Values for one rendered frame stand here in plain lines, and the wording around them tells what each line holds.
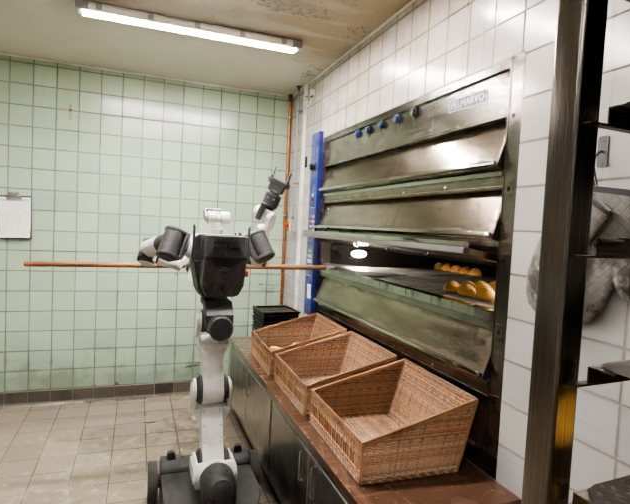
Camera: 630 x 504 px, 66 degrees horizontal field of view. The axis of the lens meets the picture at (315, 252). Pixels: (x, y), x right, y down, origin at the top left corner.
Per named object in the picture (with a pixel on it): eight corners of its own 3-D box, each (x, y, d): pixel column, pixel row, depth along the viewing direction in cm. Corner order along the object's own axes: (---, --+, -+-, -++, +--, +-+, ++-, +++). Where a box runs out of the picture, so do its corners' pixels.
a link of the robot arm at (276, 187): (288, 186, 253) (279, 206, 256) (291, 185, 263) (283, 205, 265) (267, 176, 254) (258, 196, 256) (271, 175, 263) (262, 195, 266)
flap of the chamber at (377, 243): (302, 236, 339) (328, 241, 346) (462, 253, 172) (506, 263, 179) (303, 232, 339) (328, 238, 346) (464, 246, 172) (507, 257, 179)
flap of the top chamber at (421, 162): (323, 193, 343) (333, 167, 344) (500, 169, 175) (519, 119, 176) (318, 190, 341) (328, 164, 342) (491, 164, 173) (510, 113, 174)
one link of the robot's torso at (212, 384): (230, 406, 239) (235, 314, 235) (194, 409, 233) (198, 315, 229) (225, 395, 253) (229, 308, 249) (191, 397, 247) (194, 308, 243)
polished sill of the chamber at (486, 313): (327, 271, 348) (328, 266, 348) (505, 322, 180) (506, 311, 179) (320, 271, 346) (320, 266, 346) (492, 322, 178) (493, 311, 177)
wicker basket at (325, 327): (316, 350, 345) (318, 311, 343) (346, 374, 291) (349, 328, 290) (249, 352, 329) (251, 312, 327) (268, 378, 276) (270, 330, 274)
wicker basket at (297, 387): (350, 375, 289) (353, 329, 287) (396, 410, 236) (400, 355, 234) (271, 380, 273) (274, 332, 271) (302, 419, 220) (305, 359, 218)
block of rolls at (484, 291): (534, 290, 256) (535, 280, 255) (619, 305, 211) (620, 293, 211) (437, 290, 235) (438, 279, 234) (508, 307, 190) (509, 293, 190)
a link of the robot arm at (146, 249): (128, 260, 244) (149, 252, 229) (136, 237, 249) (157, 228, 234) (149, 268, 251) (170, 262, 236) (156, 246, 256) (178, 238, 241)
